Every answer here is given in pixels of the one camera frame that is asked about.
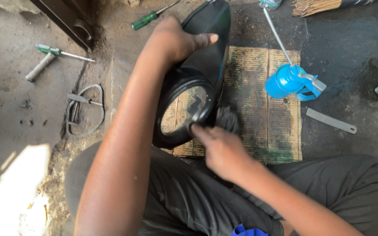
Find person's left hand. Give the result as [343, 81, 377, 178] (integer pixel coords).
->
[151, 15, 219, 65]

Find person's right hand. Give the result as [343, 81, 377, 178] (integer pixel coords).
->
[190, 123, 258, 183]

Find black headlight cowl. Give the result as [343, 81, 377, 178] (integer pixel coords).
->
[152, 0, 231, 149]

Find dark grey rag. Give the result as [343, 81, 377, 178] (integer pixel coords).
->
[215, 106, 239, 134]

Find worn cardboard sheet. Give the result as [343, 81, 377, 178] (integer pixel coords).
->
[160, 46, 303, 164]

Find blue oil can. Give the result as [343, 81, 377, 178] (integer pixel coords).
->
[263, 8, 327, 101]

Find blue cloth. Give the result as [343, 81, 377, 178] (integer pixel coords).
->
[231, 224, 270, 236]

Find small grey hand tool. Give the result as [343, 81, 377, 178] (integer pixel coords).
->
[67, 93, 103, 106]

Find flat grey metal strip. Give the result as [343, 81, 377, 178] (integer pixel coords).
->
[306, 108, 357, 134]

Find person's dark grey trousers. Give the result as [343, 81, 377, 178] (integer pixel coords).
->
[64, 141, 378, 236]

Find clear plastic bottle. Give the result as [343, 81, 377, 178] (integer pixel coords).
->
[258, 0, 283, 11]

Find green and steel screwdriver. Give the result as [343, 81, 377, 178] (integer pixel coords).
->
[35, 44, 96, 63]

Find straw broom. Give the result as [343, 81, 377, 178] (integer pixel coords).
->
[291, 0, 378, 17]

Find bent grey wire loop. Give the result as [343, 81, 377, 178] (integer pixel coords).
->
[66, 84, 105, 138]

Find green handled screwdriver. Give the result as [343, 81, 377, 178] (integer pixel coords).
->
[131, 0, 180, 31]

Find dark metal frame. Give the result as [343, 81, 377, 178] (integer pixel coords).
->
[30, 0, 94, 51]

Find grey metal tube handle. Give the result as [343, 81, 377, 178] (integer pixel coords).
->
[24, 52, 56, 82]

